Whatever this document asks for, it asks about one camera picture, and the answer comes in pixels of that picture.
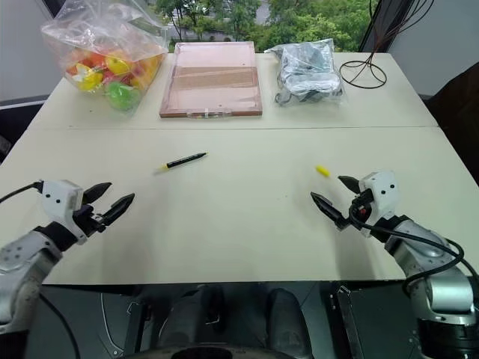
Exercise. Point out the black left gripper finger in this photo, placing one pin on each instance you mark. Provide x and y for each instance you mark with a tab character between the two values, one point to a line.
116	209
95	191

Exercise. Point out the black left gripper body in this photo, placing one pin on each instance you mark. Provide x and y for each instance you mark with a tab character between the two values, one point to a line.
87	220

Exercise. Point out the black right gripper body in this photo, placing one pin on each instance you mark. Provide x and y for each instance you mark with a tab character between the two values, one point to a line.
360	213

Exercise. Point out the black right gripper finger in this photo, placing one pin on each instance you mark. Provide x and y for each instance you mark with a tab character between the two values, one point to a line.
351	184
328	207

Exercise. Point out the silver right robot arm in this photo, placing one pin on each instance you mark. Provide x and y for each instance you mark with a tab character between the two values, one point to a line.
434	276

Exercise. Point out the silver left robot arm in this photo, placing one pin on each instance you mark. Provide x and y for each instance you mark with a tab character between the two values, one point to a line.
18	258

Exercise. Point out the yellow pen cap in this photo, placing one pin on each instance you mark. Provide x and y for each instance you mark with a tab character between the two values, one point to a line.
322	170

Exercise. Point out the black pen with yellow end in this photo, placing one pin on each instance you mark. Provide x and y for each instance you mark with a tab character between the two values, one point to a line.
185	159

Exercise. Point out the green toy fruit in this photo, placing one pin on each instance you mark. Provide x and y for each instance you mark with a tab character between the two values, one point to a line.
121	95

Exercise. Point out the black metal plate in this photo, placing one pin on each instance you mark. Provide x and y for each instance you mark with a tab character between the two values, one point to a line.
348	321

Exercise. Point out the yellow toy fruit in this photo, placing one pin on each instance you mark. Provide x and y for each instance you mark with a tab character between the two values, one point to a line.
87	78

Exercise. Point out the clear bag of black parts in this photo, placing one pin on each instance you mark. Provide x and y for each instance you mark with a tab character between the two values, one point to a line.
308	73

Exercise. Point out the dark rounded shape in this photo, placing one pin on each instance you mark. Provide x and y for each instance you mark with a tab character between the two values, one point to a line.
288	321

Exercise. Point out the dark bulky object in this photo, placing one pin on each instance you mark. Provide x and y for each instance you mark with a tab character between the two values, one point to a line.
458	123

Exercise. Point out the orange toy fruit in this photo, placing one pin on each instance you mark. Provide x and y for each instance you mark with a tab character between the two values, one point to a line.
96	60

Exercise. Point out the clear plastic bag of toy fruit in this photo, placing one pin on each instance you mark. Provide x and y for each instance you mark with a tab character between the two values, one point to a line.
108	48

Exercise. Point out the pink wooden flat box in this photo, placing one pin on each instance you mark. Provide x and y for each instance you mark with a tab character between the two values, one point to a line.
213	80

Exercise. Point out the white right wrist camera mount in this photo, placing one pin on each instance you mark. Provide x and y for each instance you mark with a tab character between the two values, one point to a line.
381	190

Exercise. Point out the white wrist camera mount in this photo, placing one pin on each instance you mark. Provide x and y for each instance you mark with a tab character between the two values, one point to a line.
381	190
60	198

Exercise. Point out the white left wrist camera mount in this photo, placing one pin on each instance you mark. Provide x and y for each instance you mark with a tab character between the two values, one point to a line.
60	198

